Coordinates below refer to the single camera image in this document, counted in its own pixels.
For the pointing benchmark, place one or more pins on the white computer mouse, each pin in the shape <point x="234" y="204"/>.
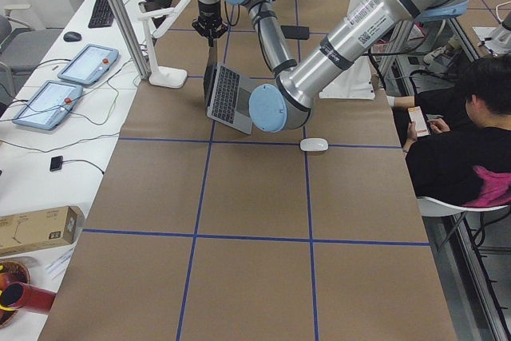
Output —
<point x="313" y="144"/>

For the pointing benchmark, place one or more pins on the grey laptop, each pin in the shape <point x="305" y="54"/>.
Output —
<point x="227" y="93"/>

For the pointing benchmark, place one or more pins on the black desk mouse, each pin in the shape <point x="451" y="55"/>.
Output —
<point x="72" y="36"/>

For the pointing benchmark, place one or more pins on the seated person in black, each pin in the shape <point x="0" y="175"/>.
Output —
<point x="456" y="141"/>

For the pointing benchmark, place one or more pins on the teach pendant tablet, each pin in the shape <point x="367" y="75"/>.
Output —
<point x="89" y="65"/>
<point x="49" y="106"/>

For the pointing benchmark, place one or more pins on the black keyboard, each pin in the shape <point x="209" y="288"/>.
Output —
<point x="102" y="15"/>

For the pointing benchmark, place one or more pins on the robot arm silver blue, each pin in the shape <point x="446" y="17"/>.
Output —
<point x="272" y="43"/>
<point x="288" y="103"/>

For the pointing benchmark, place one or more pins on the lower teach pendant tablet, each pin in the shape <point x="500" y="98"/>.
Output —
<point x="49" y="106"/>

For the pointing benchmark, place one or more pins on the cardboard box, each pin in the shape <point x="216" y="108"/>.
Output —
<point x="38" y="230"/>

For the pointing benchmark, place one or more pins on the upper teach pendant tablet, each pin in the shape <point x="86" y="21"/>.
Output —
<point x="89" y="65"/>

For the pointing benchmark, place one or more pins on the red cup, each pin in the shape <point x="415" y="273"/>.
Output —
<point x="26" y="297"/>

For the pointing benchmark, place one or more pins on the white chair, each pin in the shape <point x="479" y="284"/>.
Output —
<point x="430" y="207"/>

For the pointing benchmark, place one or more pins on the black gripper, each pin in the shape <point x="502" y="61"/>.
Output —
<point x="208" y="13"/>

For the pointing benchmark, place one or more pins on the aluminium frame post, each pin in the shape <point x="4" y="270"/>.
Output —
<point x="129" y="37"/>

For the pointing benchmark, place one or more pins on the black mouse pad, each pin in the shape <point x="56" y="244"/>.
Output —
<point x="296" y="32"/>

